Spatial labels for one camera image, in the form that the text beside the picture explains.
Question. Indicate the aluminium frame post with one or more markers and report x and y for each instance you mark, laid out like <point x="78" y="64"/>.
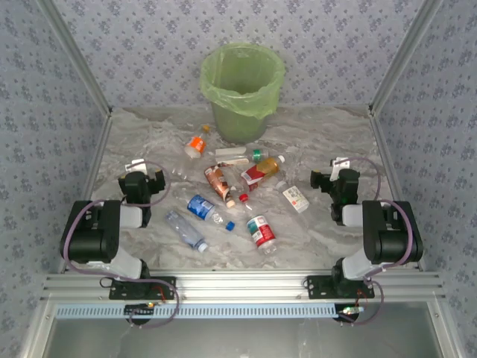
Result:
<point x="76" y="56"/>
<point x="403" y="56"/>

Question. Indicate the brown label plastic bottle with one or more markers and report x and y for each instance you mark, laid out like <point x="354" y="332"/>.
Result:
<point x="218" y="182"/>

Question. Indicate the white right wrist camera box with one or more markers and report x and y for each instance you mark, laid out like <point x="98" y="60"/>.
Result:
<point x="337" y="166"/>

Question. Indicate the green plastic bin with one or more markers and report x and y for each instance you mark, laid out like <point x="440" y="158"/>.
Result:
<point x="238" y="128"/>

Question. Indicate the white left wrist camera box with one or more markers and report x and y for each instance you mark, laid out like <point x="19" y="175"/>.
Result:
<point x="136" y="165"/>

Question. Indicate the red teal label bottle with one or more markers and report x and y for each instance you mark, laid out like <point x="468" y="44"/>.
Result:
<point x="261" y="231"/>

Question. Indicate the aluminium profile rail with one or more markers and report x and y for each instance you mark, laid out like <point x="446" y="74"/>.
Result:
<point x="238" y="285"/>

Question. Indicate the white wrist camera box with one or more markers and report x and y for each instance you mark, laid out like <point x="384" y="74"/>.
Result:
<point x="337" y="166"/>
<point x="136" y="165"/>

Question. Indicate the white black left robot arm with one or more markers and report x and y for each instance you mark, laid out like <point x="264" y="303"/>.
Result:
<point x="93" y="238"/>

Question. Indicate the small black circuit board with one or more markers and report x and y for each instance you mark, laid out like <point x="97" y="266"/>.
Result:
<point x="350" y="310"/>
<point x="138" y="310"/>

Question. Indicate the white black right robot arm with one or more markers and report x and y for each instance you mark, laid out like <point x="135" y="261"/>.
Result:
<point x="387" y="238"/>

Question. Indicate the aluminium table edge rail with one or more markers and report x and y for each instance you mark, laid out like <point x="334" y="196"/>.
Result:
<point x="96" y="156"/>
<point x="388" y="156"/>

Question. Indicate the clear bottle white printed label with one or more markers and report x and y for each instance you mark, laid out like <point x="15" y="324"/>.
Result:
<point x="295" y="198"/>

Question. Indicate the amber bottle red label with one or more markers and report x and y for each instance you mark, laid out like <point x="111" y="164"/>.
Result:
<point x="259" y="172"/>

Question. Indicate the orange label plastic bottle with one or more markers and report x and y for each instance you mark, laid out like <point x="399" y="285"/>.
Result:
<point x="196" y="144"/>

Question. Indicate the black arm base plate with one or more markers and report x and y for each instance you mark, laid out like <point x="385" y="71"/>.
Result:
<point x="316" y="289"/>
<point x="119" y="292"/>

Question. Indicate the blue label blue cap bottle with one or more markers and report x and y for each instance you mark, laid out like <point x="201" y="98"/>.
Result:
<point x="201" y="206"/>

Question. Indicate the green plastic bin liner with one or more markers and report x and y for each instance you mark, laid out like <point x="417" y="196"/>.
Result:
<point x="242" y="74"/>

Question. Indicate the white plastic bottle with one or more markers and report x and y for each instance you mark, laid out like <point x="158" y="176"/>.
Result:
<point x="230" y="153"/>

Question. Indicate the plain clear plastic bottle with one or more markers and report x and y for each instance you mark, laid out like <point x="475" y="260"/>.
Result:
<point x="184" y="229"/>

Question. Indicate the clear bottle red cap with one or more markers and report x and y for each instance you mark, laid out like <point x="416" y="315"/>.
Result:
<point x="244" y="197"/>

